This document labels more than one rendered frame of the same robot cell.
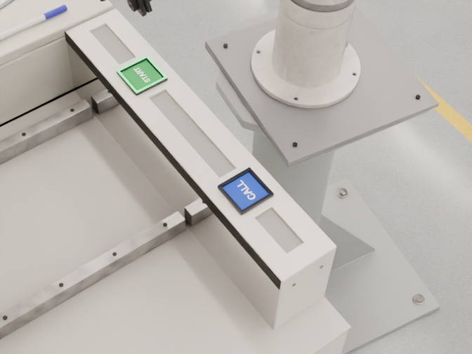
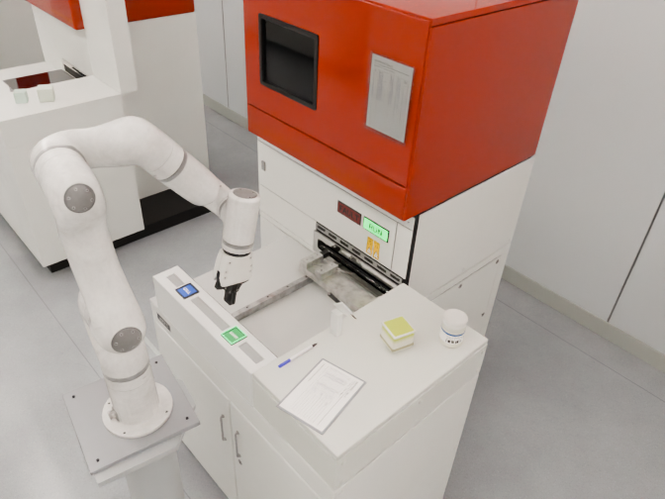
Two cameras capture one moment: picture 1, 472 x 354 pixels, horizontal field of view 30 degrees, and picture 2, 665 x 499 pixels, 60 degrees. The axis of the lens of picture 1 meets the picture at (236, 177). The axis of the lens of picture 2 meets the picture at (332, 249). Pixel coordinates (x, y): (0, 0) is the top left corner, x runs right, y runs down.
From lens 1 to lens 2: 2.17 m
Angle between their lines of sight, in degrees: 90
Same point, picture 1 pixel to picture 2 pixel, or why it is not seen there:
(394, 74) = (81, 411)
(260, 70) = (167, 399)
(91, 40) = (262, 353)
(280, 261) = (176, 270)
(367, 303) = not seen: outside the picture
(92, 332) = (254, 292)
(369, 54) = (93, 423)
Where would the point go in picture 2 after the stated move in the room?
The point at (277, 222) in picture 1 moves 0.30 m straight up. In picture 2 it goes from (175, 283) to (163, 205)
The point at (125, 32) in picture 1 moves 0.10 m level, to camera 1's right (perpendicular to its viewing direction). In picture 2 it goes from (243, 358) to (208, 358)
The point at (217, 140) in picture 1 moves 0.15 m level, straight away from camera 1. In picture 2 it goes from (197, 310) to (192, 345)
